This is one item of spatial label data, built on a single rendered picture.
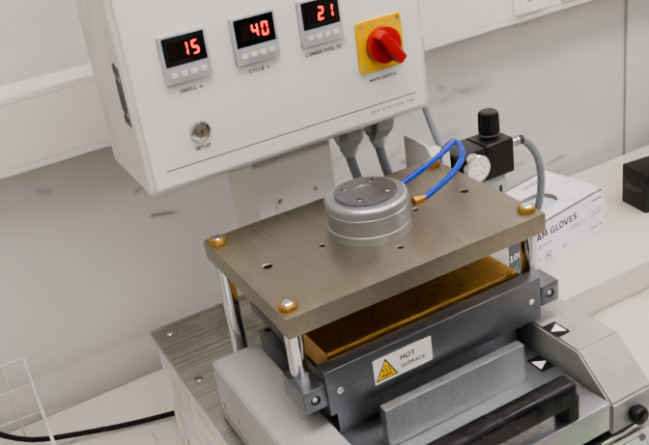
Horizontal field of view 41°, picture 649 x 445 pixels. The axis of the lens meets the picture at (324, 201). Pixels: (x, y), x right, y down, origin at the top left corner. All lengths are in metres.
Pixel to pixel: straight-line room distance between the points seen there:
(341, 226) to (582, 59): 0.90
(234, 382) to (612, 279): 0.67
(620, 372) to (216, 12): 0.50
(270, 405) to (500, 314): 0.22
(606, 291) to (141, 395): 0.68
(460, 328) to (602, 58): 0.94
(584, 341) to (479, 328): 0.10
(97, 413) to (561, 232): 0.72
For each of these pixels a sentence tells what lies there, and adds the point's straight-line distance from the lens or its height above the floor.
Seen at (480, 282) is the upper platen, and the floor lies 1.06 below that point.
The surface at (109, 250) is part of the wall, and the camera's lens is 1.25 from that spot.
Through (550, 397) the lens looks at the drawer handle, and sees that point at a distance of 0.77.
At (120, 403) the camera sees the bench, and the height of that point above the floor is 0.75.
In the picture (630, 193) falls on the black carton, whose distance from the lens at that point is 1.53.
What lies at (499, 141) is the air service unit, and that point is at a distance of 1.05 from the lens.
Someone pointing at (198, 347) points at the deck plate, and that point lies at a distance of 1.03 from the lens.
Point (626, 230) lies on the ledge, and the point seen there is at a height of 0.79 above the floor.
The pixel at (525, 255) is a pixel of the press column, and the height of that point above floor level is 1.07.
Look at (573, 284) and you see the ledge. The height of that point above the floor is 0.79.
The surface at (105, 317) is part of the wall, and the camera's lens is 1.30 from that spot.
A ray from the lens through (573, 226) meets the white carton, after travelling 1.39.
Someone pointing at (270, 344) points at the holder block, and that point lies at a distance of 0.90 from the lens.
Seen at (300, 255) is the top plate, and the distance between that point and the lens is 0.80.
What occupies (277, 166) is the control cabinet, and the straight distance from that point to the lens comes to 0.94.
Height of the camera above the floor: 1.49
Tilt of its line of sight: 25 degrees down
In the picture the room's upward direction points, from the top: 9 degrees counter-clockwise
